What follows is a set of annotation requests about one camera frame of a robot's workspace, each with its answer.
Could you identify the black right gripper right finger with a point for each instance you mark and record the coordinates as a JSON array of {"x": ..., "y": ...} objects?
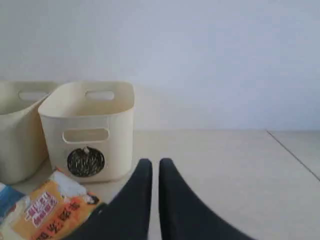
[{"x": 183, "y": 216}]

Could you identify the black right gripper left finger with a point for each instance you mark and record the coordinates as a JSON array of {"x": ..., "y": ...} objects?
[{"x": 127, "y": 216}]

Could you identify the orange snack bag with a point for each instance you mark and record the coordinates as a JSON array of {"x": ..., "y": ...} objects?
[{"x": 52, "y": 211}]

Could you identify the blue noodle packet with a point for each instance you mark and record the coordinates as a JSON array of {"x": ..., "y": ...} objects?
[{"x": 8, "y": 198}]

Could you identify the cream bin with circle mark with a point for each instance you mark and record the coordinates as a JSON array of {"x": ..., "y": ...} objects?
[{"x": 88, "y": 129}]

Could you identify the cream bin with square mark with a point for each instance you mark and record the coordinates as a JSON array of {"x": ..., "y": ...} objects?
[{"x": 22, "y": 142}]

